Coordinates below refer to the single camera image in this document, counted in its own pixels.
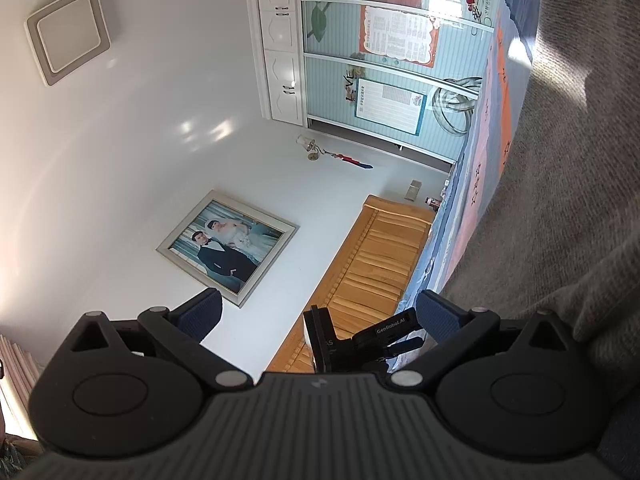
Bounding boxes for square ceiling light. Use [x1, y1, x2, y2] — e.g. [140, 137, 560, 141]
[24, 0, 112, 87]

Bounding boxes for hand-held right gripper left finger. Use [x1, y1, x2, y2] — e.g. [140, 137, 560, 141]
[70, 287, 254, 394]

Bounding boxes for grey knit sweater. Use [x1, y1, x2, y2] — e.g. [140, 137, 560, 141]
[442, 0, 640, 357]

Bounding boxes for blue-framed poster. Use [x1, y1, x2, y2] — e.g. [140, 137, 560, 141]
[353, 76, 429, 136]

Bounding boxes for wooden headboard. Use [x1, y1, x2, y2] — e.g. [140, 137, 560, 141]
[264, 193, 437, 374]

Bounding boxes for white wardrobe with sliding doors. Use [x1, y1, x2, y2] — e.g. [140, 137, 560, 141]
[242, 0, 506, 166]

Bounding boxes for glass wall lamp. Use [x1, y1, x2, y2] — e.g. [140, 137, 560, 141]
[296, 133, 321, 162]

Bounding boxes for striped blue bed sheet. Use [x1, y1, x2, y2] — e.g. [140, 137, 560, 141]
[394, 0, 544, 357]

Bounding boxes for orange-bordered poster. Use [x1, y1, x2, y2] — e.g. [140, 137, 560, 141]
[358, 4, 440, 69]

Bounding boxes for pink curtain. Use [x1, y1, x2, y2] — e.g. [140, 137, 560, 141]
[0, 334, 41, 441]

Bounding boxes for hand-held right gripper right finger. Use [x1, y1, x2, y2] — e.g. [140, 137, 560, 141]
[384, 289, 571, 390]

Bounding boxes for framed wedding photo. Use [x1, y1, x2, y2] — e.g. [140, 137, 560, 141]
[155, 189, 301, 310]

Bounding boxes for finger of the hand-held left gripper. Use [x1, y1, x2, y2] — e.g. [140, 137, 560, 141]
[384, 337, 426, 359]

